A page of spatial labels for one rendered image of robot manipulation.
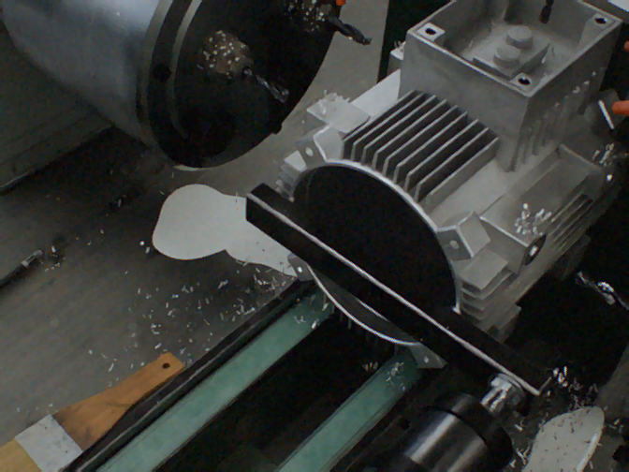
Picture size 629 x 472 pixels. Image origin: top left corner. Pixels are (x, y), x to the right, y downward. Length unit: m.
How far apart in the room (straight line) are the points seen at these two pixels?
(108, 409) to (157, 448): 0.16
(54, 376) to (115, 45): 0.31
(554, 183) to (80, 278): 0.48
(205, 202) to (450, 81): 0.42
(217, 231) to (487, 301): 0.41
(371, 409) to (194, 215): 0.36
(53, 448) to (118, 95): 0.30
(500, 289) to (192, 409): 0.24
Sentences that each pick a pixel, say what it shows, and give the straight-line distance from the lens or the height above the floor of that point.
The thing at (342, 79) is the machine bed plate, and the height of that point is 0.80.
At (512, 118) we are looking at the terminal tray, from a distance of 0.66.
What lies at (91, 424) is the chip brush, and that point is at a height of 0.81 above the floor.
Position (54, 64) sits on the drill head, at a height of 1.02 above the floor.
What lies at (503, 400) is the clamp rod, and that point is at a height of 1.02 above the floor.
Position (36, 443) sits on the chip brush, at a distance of 0.86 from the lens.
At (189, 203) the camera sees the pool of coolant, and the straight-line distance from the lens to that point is 1.03.
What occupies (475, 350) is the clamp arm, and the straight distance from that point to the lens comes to 0.64.
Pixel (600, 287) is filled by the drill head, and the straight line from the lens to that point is 0.66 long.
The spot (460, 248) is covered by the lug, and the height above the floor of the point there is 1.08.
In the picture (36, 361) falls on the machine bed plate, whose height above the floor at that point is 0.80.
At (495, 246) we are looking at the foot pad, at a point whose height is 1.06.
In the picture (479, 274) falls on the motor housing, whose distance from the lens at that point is 0.65.
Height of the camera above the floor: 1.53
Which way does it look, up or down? 47 degrees down
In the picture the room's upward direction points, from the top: 5 degrees clockwise
